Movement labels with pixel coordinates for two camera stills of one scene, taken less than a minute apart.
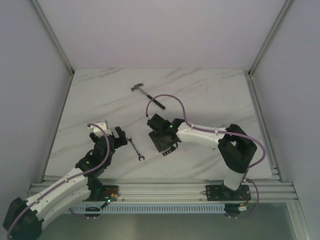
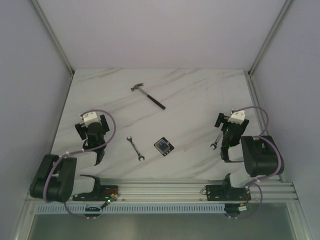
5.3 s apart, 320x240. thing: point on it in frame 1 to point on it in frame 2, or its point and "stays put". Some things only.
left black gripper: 116,140 to 80,130
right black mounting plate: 222,193 stays put
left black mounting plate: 102,192 stays put
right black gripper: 159,145 to 219,119
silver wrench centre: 140,157 stays put
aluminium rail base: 262,190 stays put
